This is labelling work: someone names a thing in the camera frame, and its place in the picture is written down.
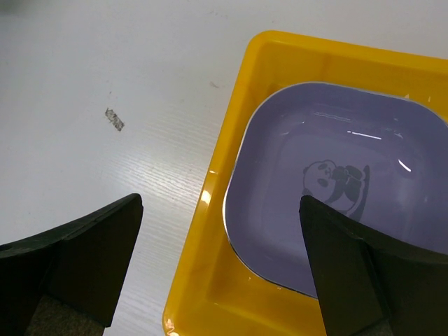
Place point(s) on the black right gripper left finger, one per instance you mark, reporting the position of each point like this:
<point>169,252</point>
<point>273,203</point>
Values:
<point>68,280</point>

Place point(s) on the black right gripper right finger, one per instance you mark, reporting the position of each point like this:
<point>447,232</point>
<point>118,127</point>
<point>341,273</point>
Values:
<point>369,283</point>

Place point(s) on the purple panda plate back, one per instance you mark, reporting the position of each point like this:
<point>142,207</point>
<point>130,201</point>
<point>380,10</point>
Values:
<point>378,159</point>

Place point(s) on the yellow plastic bin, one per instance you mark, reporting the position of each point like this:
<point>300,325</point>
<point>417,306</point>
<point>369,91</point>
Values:
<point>213,293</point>

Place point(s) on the grey sticker residue mark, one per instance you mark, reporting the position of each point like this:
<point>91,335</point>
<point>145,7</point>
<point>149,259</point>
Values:
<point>114,119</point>

